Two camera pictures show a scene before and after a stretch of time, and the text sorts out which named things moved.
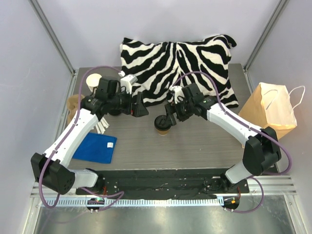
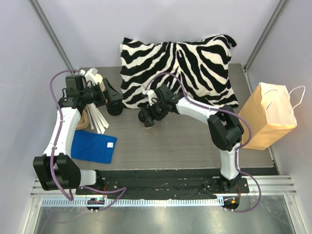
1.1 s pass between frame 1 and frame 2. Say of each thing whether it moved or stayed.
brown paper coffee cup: moved
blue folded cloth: stayed
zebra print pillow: stayed
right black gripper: moved
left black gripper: moved
